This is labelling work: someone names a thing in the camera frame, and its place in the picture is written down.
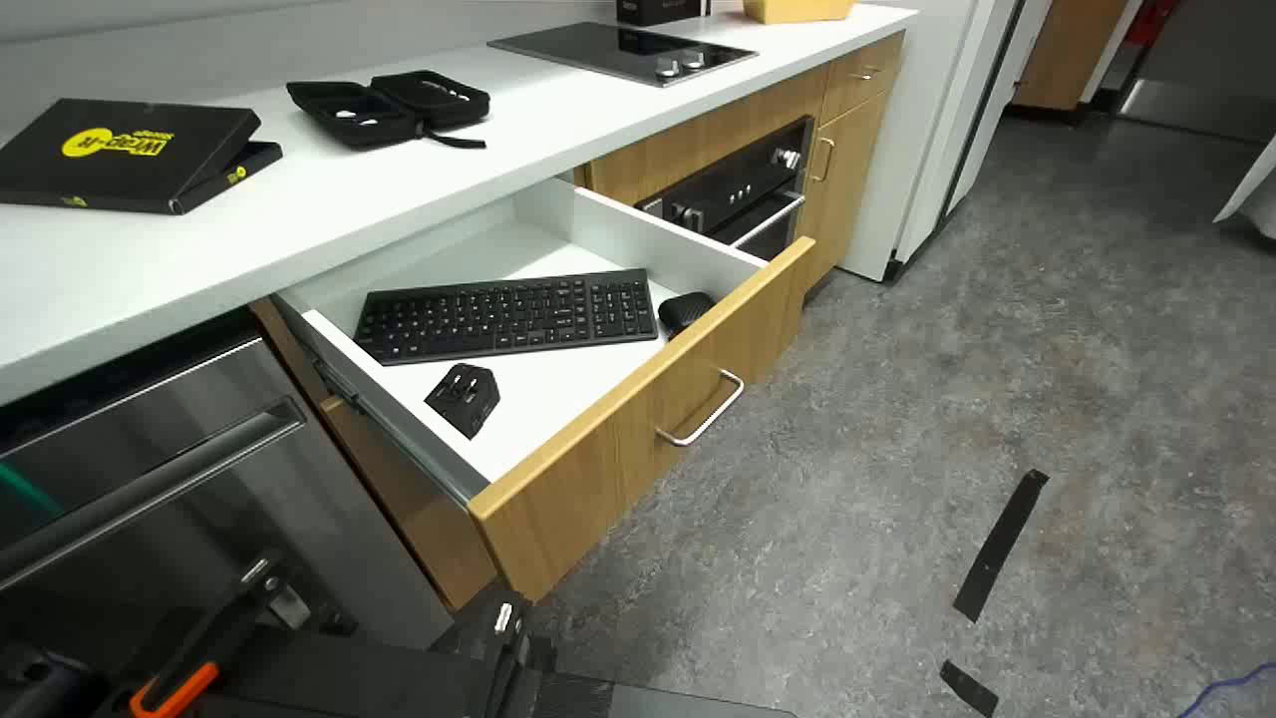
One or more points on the wooden drawer with white interior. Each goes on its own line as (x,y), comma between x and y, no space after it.
(599,463)

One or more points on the black computer mouse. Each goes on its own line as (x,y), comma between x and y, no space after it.
(683,314)

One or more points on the black keyboard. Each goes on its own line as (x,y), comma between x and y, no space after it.
(503,318)

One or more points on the small black angular device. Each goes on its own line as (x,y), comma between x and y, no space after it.
(465,395)

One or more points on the black built-in oven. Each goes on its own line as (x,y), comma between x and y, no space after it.
(732,186)

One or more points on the wooden cabinet door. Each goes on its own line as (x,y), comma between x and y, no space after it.
(861,161)

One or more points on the black glass cooktop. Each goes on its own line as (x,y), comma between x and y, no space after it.
(621,52)

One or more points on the black countertop appliance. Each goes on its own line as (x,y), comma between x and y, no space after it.
(660,9)

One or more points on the open black zipper case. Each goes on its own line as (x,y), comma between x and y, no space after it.
(381,108)

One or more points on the white refrigerator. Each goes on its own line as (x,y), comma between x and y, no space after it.
(940,122)

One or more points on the wooden block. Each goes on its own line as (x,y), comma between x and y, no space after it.
(800,9)

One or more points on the stainless steel dishwasher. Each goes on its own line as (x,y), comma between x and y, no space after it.
(265,504)

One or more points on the long black tape strip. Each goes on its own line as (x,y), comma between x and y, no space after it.
(999,545)

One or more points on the short black tape strip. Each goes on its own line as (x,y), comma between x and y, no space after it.
(967,689)

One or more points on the wooden background door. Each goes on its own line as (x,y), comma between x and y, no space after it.
(1072,45)

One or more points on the orange and black clamp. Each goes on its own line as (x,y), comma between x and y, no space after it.
(195,662)

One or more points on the black box with yellow logo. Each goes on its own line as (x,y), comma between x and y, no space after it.
(124,154)

